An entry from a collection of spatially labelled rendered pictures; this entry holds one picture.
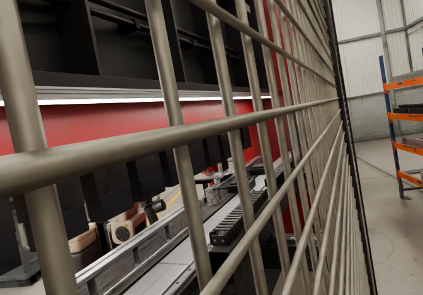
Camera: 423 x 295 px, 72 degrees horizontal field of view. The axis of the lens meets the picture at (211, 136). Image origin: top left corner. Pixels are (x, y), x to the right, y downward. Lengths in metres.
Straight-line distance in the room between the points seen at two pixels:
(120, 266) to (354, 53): 8.78
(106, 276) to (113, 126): 0.49
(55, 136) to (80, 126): 0.09
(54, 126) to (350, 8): 9.11
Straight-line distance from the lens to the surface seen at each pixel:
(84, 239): 2.14
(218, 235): 0.87
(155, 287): 0.80
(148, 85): 0.97
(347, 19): 9.48
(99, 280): 1.05
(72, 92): 0.72
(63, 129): 0.94
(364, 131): 9.33
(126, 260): 1.13
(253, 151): 2.71
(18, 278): 3.89
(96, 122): 1.03
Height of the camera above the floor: 1.35
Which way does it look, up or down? 3 degrees down
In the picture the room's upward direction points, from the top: 10 degrees counter-clockwise
